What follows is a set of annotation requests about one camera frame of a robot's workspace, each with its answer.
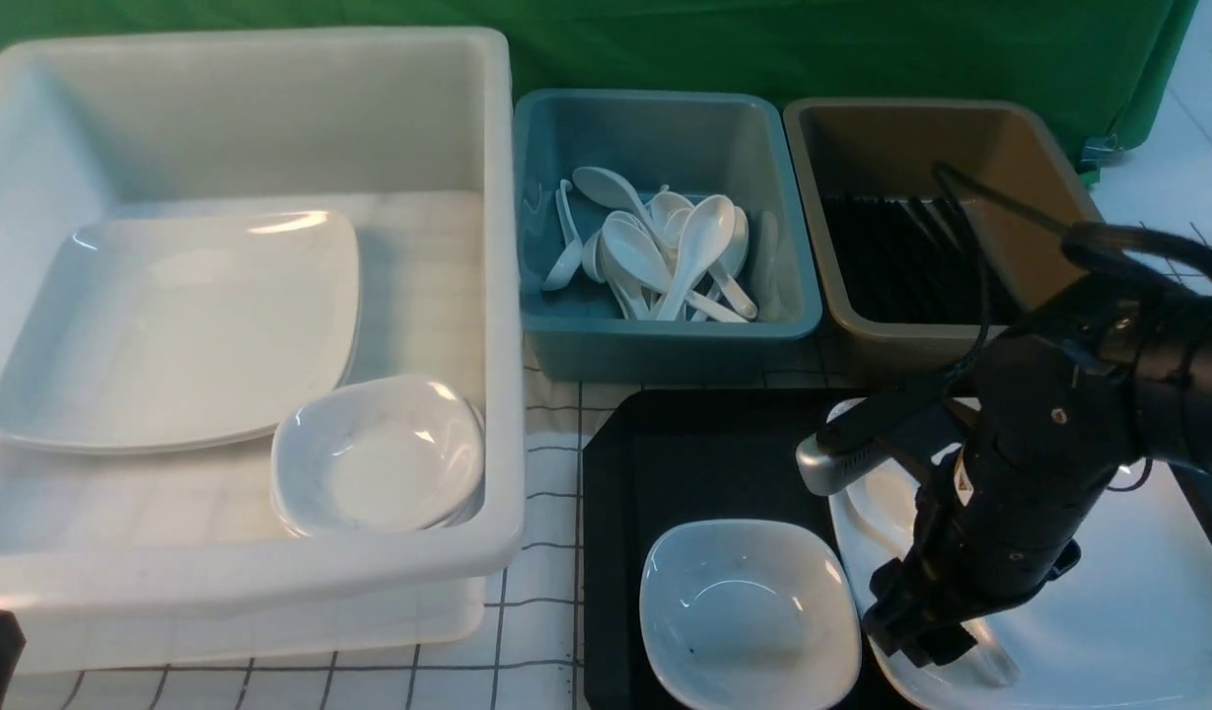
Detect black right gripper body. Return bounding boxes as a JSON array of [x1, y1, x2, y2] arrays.
[[863, 424, 1147, 668]]

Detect small white square bowl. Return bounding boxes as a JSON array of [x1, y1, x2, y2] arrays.
[[638, 520, 862, 709]]

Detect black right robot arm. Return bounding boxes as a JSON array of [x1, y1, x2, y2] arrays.
[[857, 222, 1212, 668]]

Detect pile of black chopsticks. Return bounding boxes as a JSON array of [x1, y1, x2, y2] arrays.
[[821, 196, 981, 326]]

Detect brown plastic bin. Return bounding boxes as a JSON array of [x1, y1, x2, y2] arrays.
[[783, 98, 1100, 387]]

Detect white plates in tub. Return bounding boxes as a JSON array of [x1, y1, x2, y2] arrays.
[[0, 210, 361, 454]]

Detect black plastic serving tray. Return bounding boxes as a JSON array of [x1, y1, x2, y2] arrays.
[[583, 390, 926, 709]]

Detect metal binder clip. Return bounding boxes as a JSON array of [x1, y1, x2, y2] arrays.
[[1076, 134, 1124, 174]]

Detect large white plastic tub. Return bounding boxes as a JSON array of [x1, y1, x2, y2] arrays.
[[0, 27, 526, 674]]

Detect pile of white spoons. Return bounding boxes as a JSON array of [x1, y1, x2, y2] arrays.
[[536, 166, 759, 323]]

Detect white bowls in tub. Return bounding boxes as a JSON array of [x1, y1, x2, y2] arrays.
[[270, 376, 485, 536]]

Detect teal plastic bin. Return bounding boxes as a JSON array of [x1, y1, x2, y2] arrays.
[[514, 88, 823, 384]]

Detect white checkered tablecloth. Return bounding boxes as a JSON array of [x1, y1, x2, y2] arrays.
[[0, 222, 1212, 710]]

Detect green backdrop cloth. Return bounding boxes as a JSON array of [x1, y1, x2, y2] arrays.
[[0, 1, 1196, 162]]

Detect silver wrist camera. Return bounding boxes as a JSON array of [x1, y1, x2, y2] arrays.
[[795, 390, 981, 497]]

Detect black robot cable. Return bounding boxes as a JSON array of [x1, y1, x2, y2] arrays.
[[931, 164, 1212, 416]]

